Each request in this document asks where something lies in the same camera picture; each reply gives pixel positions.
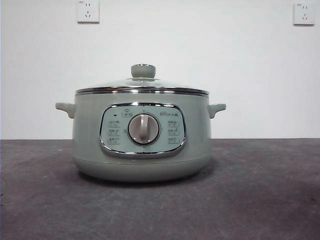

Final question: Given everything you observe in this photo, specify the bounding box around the white wall socket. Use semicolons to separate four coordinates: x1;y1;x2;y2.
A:
76;0;100;25
292;2;316;26

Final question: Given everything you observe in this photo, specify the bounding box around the pale green electric cooking pot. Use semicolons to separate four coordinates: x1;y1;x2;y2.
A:
55;90;227;183

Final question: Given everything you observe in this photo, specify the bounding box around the glass lid with green knob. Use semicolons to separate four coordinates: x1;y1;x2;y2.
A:
75;63;210;96

